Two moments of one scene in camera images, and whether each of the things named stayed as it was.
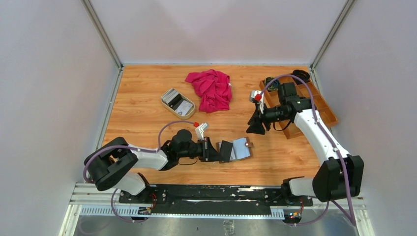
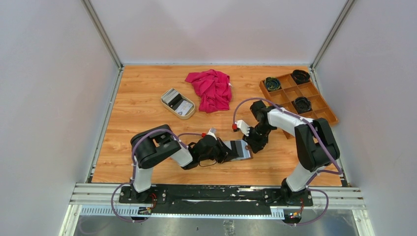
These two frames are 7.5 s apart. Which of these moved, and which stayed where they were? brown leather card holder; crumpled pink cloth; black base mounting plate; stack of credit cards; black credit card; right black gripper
Moved: black credit card; right black gripper
Stayed: black base mounting plate; stack of credit cards; crumpled pink cloth; brown leather card holder
